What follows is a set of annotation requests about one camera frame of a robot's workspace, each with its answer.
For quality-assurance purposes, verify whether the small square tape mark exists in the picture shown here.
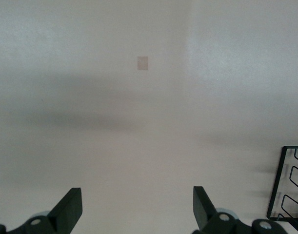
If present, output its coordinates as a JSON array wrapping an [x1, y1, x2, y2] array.
[[137, 56, 149, 71]]

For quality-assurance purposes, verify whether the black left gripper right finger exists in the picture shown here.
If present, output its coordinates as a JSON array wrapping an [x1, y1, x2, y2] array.
[[192, 186, 248, 234]]

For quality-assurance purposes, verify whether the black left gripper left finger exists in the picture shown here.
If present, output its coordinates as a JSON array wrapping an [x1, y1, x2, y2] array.
[[7, 187, 82, 234]]

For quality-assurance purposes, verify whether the black wire cup holder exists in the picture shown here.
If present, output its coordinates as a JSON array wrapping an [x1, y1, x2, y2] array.
[[266, 145, 298, 234]]

